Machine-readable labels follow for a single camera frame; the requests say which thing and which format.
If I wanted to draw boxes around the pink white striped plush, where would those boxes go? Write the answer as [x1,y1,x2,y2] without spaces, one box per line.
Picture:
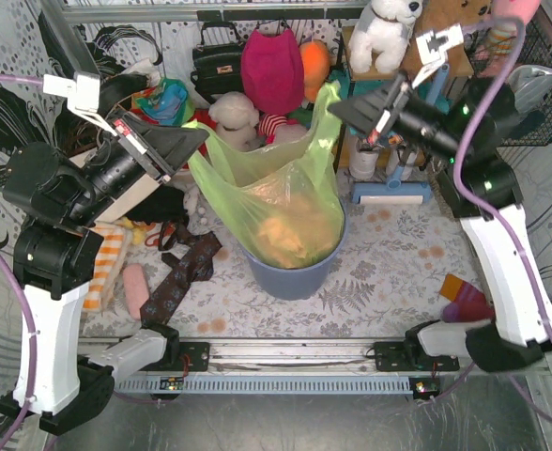
[257,114,308,145]

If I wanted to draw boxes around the pink plush toy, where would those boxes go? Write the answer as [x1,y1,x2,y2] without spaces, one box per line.
[482,0,544,57]

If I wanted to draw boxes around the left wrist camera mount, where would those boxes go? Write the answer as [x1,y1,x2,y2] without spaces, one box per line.
[42,72,117,136]

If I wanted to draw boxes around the white plush dog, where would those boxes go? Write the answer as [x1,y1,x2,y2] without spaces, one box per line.
[348,0,423,74]

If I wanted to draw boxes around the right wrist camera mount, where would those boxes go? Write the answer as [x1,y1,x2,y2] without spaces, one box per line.
[411,23,464,88]

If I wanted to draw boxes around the colourful striped sock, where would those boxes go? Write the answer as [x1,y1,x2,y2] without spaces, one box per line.
[439,273,495,323]

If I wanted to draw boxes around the blue trash bin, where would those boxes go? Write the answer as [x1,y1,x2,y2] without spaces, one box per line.
[242,210,349,301]

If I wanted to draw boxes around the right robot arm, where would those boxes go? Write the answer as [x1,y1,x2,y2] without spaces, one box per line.
[328,72,552,373]

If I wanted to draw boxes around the black leather handbag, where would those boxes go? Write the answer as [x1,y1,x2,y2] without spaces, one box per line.
[190,22,245,104]

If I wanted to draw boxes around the colourful scarf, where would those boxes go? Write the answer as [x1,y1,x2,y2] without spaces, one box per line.
[130,78,194,126]

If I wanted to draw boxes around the orange white checkered towel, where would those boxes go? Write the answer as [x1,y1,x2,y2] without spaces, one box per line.
[83,223,133,313]

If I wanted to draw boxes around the purple cable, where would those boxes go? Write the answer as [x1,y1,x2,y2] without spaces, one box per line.
[452,16,552,424]
[0,72,47,451]

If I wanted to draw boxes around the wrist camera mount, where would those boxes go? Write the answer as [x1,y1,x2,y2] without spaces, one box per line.
[42,72,117,136]
[411,23,464,88]

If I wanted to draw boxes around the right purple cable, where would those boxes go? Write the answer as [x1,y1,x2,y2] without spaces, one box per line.
[452,16,552,424]

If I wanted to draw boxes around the black wire basket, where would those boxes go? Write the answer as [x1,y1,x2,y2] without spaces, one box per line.
[474,22,552,148]

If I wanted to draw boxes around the pink fuzzy sock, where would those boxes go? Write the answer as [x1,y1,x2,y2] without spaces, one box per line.
[122,264,149,320]

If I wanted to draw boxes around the teal cloth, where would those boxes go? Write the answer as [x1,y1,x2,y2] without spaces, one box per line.
[330,70,452,114]

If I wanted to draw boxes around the silver pouch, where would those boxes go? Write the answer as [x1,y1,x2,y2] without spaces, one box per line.
[507,65,552,122]

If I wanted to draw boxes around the crumpled brown paper trash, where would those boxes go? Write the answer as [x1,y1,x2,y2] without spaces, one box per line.
[256,194,331,269]

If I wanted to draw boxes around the brown teddy bear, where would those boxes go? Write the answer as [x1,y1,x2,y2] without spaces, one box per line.
[401,0,491,76]

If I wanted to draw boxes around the black hat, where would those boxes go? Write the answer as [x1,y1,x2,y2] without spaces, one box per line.
[98,73,149,117]

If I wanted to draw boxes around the cream canvas tote bag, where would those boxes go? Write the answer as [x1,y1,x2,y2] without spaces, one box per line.
[70,146,159,226]

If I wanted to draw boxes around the white fluffy plush toy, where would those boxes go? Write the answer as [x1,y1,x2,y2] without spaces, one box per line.
[208,92,259,151]

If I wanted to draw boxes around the metal base rail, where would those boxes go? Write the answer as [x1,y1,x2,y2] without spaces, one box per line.
[115,338,461,397]

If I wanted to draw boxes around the dark patterned necktie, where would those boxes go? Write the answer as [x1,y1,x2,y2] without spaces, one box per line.
[140,224,222,327]

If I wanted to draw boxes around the green plastic trash bag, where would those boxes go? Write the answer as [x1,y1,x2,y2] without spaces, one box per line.
[186,82,344,264]

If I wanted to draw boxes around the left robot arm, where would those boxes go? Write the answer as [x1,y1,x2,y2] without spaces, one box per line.
[0,112,208,436]

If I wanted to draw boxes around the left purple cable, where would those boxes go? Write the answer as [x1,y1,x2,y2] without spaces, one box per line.
[0,72,47,451]

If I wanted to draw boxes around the orange plush toy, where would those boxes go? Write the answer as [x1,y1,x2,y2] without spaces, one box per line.
[299,40,330,102]

